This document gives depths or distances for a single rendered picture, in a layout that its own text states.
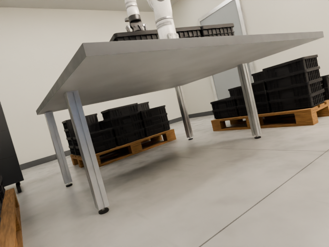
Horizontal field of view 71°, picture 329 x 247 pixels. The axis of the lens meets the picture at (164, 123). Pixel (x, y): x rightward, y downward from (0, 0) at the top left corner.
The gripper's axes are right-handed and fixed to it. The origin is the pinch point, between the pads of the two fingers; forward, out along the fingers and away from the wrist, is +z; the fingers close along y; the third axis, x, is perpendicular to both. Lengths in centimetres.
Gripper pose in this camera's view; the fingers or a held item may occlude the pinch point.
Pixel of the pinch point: (139, 39)
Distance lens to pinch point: 152.2
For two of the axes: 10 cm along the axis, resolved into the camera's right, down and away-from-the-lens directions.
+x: -3.6, 0.2, 9.3
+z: 2.4, 9.7, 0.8
